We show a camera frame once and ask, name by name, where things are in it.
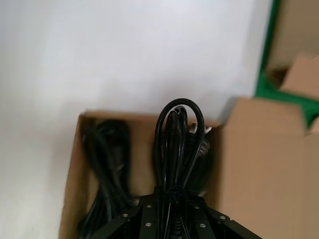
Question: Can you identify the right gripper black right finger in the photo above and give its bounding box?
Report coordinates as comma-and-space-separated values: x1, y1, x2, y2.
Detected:
178, 195, 253, 239

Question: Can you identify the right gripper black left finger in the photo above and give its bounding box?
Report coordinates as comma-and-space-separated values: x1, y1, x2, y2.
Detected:
93, 186, 163, 239

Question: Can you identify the black power cable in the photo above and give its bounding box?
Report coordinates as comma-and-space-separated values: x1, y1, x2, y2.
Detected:
78, 119, 140, 239
154, 98, 213, 239

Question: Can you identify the open brown cardboard mailer box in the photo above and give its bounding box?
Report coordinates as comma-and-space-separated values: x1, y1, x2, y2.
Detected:
58, 96, 319, 239
264, 0, 319, 99

